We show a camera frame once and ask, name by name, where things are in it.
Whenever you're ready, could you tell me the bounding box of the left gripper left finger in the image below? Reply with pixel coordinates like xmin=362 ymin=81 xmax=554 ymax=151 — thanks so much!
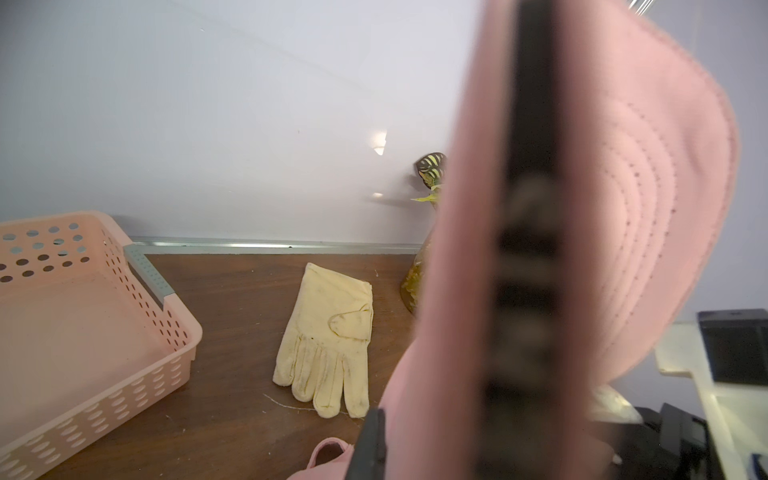
xmin=344 ymin=408 xmax=387 ymax=480

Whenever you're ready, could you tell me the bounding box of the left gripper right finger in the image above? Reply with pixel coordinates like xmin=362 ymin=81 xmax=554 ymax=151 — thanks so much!
xmin=479 ymin=1 xmax=562 ymax=479

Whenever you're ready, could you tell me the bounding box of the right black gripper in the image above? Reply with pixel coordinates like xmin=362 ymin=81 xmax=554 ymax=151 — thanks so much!
xmin=599 ymin=403 xmax=723 ymax=480

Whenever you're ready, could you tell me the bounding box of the cream work glove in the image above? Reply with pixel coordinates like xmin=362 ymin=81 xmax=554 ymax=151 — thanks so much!
xmin=272 ymin=263 xmax=374 ymax=418

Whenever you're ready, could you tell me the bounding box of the potted plant in yellow vase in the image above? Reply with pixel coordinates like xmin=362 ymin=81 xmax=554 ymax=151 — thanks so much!
xmin=400 ymin=151 xmax=448 ymax=316

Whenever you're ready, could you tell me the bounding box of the pink perforated plastic basket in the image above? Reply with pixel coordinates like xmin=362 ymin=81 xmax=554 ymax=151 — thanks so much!
xmin=1 ymin=211 xmax=203 ymax=479

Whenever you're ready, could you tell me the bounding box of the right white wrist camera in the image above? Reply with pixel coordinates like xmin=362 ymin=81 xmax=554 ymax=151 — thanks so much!
xmin=655 ymin=309 xmax=767 ymax=479

